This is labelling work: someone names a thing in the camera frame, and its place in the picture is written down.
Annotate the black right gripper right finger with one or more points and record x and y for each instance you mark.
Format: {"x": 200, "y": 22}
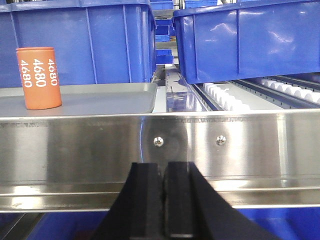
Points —
{"x": 195, "y": 211}

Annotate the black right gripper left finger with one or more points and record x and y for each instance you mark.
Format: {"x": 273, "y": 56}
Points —
{"x": 137, "y": 213}

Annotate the orange cylindrical capacitor 4680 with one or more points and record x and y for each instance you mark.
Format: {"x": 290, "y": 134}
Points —
{"x": 39, "y": 77}

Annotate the lower blue bin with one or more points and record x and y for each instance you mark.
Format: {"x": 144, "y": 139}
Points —
{"x": 286, "y": 223}

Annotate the grey plastic tray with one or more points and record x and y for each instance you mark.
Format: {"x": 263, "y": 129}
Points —
{"x": 86, "y": 99}

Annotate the white roller track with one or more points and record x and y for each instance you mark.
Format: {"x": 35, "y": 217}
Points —
{"x": 224, "y": 100}

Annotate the left blue storage bin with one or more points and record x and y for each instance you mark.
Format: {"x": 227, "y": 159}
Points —
{"x": 95, "y": 41}

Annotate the blue storage bin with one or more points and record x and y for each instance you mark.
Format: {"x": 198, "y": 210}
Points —
{"x": 248, "y": 40}
{"x": 95, "y": 41}

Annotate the right blue storage bin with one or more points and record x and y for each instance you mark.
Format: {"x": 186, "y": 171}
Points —
{"x": 248, "y": 40}

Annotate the stainless steel shelf rail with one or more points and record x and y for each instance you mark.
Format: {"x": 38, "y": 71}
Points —
{"x": 258, "y": 158}

